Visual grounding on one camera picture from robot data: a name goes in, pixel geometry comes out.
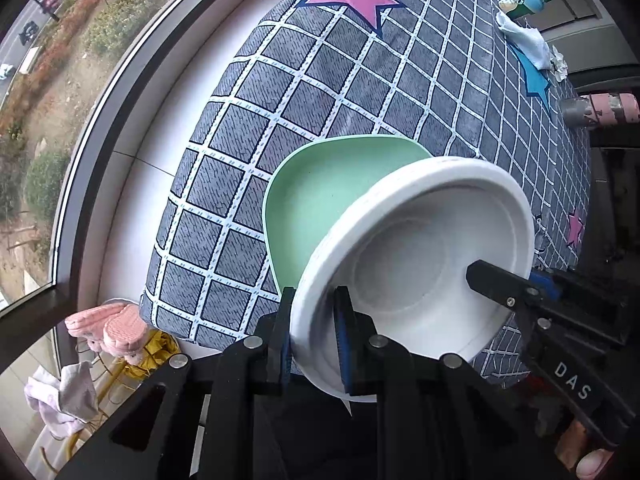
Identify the person's right hand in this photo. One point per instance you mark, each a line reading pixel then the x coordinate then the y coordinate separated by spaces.
pixel 592 462

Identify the large white paper bowl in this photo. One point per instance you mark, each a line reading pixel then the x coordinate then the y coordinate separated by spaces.
pixel 415 260

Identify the grey pink metal flask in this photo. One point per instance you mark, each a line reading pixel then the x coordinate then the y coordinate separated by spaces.
pixel 600 109

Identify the green capped plastic bottle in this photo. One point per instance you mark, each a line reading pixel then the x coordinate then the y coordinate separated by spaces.
pixel 522 1

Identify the dark window frame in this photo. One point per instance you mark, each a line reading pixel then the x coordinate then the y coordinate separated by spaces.
pixel 80 160

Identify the light blue towel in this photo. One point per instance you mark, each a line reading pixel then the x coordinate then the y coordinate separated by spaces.
pixel 530 42

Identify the person's dark trousers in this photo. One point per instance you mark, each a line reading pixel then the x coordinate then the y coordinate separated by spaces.
pixel 315 435

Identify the pink plush slipper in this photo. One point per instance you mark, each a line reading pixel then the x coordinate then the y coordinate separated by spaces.
pixel 122 332
pixel 87 320

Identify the white crumpled cloth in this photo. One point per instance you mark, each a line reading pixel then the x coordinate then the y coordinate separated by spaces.
pixel 65 395

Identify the crumpled white tissue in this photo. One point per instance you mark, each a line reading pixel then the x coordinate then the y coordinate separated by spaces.
pixel 559 65

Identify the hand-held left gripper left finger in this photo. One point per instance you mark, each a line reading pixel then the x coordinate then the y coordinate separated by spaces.
pixel 282 355

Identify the yellow cloth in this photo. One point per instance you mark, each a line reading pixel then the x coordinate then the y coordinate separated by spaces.
pixel 152 355

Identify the white window sill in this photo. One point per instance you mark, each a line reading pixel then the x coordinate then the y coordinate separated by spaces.
pixel 150 110

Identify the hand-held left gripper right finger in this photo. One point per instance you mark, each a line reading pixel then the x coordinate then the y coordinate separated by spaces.
pixel 345 350

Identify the green square plate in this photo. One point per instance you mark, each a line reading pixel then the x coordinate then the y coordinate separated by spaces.
pixel 320 200

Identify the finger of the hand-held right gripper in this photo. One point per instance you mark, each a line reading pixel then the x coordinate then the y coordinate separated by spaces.
pixel 500 285
pixel 585 305

